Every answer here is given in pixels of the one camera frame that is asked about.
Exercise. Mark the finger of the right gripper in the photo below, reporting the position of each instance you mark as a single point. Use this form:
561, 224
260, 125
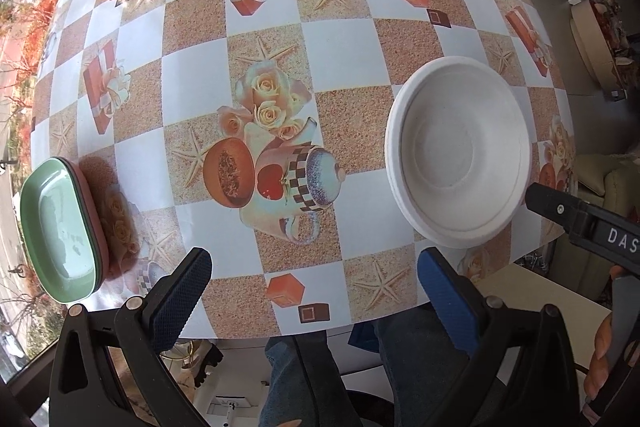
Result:
563, 209

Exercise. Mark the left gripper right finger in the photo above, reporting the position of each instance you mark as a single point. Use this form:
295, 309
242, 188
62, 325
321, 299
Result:
543, 387

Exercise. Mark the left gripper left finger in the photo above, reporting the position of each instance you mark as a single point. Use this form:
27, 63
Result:
85, 389

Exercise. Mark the white paper bowl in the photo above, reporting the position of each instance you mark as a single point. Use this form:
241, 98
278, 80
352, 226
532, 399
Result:
457, 152

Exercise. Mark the right hand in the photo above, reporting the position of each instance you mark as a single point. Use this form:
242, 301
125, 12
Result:
598, 368

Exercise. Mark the green sofa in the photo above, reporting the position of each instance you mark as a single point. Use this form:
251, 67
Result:
610, 182

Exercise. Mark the person's legs in jeans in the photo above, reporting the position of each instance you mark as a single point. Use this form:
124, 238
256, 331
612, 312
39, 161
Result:
419, 366

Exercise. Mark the green rectangular plate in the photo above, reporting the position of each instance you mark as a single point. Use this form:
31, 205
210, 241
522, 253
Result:
62, 233

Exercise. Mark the checkered patterned tablecloth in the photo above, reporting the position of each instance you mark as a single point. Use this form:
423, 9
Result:
255, 130

